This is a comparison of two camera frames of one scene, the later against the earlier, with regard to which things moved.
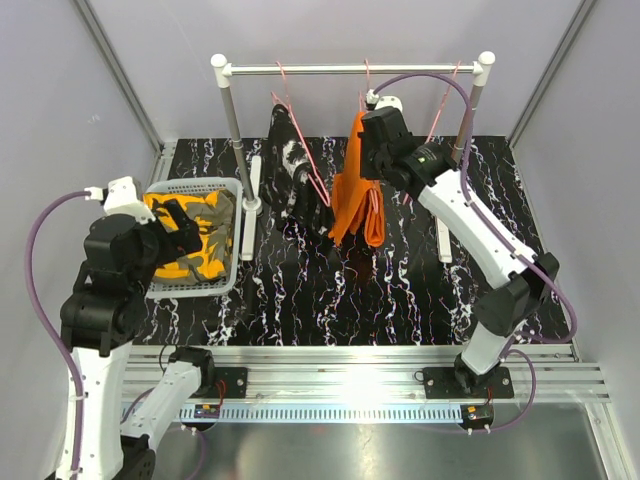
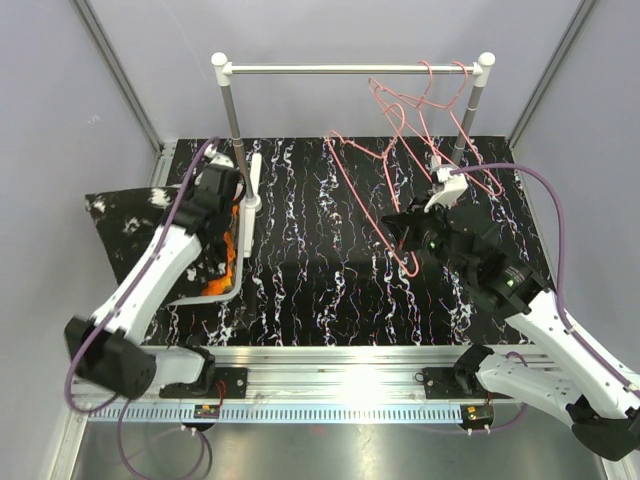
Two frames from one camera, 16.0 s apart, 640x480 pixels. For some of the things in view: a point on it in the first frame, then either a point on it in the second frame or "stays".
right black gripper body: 372,162 -> 434,237
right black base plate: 461,383 stays
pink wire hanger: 439,115 -> 497,189
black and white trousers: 291,185 -> 124,217
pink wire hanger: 318,185 -> 412,272
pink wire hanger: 371,192 -> 377,91
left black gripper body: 161,248 -> 190,194
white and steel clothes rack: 250,169 stays
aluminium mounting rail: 368,373 stays
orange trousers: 357,201 -> 226,284
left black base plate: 235,379 stays
